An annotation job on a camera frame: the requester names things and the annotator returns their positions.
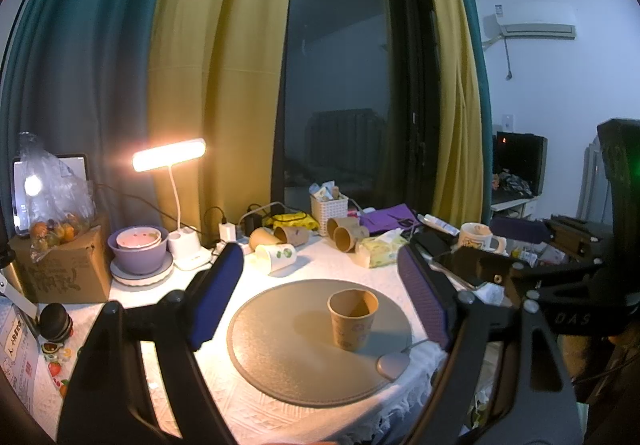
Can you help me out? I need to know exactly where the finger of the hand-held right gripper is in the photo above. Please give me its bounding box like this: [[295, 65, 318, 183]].
[[431, 245, 527, 293], [490, 217, 617, 262]]

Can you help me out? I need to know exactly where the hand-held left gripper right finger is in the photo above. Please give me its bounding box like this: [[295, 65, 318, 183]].
[[396, 244, 584, 445]]

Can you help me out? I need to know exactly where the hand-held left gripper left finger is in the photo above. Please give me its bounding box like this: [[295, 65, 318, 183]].
[[57, 241, 246, 445]]

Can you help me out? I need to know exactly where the brown paper cup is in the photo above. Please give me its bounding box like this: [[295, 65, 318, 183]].
[[327, 289, 379, 352], [273, 225, 310, 246], [334, 226, 370, 253], [248, 227, 281, 251], [326, 217, 362, 235]]

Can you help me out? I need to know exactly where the white paper cup green print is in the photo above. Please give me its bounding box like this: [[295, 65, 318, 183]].
[[255, 244, 297, 275]]

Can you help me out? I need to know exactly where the white printed mug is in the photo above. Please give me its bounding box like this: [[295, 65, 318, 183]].
[[458, 222, 507, 253]]

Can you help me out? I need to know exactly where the white tube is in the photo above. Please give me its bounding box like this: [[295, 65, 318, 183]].
[[417, 214, 460, 235]]

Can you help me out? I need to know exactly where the green tissue pack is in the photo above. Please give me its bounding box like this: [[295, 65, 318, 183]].
[[355, 229, 410, 269]]

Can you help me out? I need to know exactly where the grey oval controller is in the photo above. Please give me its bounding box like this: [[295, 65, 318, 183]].
[[376, 353, 411, 381]]

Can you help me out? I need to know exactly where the black monitor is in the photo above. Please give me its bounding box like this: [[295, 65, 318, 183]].
[[492, 131, 548, 198]]

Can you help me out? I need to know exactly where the white plate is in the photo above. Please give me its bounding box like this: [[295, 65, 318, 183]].
[[110, 251, 175, 289]]

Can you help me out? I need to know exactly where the purple bag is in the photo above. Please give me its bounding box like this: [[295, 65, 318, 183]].
[[359, 203, 420, 236]]

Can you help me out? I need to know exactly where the purple bowl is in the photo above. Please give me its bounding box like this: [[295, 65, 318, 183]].
[[107, 225, 170, 275]]

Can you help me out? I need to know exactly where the grey round mat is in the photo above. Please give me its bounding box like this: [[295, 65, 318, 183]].
[[226, 279, 415, 408]]

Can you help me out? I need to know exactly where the pink bowl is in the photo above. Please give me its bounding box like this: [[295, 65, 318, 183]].
[[116, 226, 162, 250]]

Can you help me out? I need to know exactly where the white desk lamp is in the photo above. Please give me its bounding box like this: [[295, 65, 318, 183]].
[[132, 138, 213, 271]]

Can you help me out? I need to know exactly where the white tablecloth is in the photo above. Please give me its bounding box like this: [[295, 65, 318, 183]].
[[15, 231, 451, 445]]

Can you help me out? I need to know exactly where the yellow pouch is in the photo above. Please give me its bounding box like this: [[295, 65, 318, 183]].
[[264, 212, 319, 232]]

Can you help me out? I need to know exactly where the white plastic basket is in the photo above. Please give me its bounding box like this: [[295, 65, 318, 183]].
[[310, 194, 349, 237]]

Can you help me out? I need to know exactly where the yellow curtain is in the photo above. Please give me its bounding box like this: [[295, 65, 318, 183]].
[[145, 0, 302, 238], [416, 0, 485, 226]]

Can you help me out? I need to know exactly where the cardboard box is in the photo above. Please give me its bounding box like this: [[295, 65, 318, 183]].
[[9, 223, 112, 304]]

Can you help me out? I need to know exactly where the black round case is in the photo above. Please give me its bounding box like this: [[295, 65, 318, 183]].
[[39, 303, 74, 343]]

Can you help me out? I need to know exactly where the plastic bag of fruit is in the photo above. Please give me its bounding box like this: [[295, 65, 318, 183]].
[[19, 132, 97, 267]]

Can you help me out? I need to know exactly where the tablet screen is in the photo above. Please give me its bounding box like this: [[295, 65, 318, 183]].
[[11, 154, 90, 238]]

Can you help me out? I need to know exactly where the white air conditioner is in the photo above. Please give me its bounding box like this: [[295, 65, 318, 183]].
[[483, 10, 577, 42]]

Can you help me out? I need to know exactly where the teal curtain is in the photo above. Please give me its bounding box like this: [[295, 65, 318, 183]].
[[0, 0, 182, 226], [447, 0, 495, 226]]

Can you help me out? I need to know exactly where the dark glass window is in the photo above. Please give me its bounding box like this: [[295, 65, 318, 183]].
[[271, 0, 441, 220]]

